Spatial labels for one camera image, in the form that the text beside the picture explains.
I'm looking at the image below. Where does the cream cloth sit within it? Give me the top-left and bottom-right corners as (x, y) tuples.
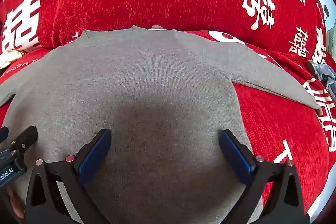
(0, 49), (26, 70)

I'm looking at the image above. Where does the grey knit sweater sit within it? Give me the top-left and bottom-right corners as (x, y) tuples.
(0, 25), (325, 224)

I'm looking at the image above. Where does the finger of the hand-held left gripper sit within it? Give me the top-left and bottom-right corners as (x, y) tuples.
(11, 125), (39, 159)
(0, 126), (9, 145)

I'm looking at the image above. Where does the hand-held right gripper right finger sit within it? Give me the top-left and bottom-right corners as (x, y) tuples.
(219, 129), (312, 224)

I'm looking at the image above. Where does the blue-grey denim cloth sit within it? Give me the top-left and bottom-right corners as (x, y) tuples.
(307, 60), (336, 102)

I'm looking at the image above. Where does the person's left hand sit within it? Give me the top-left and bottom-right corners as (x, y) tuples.
(3, 185), (26, 220)

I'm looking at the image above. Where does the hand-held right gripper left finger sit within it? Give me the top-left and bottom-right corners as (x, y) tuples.
(25, 129), (112, 224)

